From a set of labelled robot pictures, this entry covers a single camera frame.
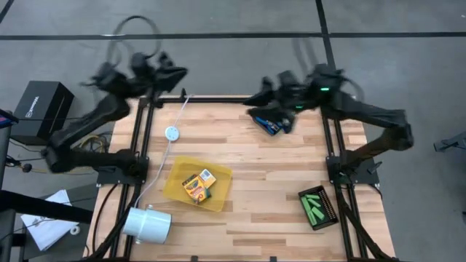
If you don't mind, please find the white cylindrical cup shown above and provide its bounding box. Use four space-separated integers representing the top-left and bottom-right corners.
122 204 173 245

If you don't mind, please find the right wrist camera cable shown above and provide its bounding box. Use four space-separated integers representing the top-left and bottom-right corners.
340 77 366 103

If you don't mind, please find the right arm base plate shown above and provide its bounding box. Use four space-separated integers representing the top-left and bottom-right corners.
326 155 383 186

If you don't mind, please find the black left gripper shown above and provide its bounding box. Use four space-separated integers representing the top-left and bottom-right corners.
129 52 189 98

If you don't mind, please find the black rig beam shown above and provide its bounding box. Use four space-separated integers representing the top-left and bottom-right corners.
0 188 94 224

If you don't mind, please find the yellow cable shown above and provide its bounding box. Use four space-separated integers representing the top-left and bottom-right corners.
72 133 110 175

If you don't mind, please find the white paper sheet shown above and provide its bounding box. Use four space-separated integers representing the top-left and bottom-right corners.
20 188 83 252

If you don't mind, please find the white round puck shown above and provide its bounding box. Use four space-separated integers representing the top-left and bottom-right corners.
165 126 181 143

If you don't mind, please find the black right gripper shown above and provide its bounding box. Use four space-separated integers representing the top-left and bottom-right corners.
242 70 315 135

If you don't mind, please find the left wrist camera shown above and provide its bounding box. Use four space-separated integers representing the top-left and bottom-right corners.
158 51 175 70

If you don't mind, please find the black cardboard box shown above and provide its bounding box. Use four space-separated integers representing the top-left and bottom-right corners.
9 80 75 147

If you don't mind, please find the white cable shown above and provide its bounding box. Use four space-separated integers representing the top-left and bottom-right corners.
133 93 196 209

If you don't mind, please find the black slotted plastic basket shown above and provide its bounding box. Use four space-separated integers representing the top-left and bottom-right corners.
297 185 340 231
252 114 293 137

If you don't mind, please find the computer monitor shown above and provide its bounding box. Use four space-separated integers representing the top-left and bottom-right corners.
0 108 20 129

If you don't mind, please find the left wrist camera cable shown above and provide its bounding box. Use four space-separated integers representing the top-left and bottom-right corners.
106 15 163 66

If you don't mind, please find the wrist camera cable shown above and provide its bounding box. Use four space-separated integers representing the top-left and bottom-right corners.
340 77 366 103
106 15 163 66

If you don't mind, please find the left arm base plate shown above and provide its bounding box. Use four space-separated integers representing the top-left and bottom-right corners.
96 155 150 186

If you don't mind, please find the yellow translucent plastic bin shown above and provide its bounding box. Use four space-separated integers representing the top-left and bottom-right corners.
162 156 234 213

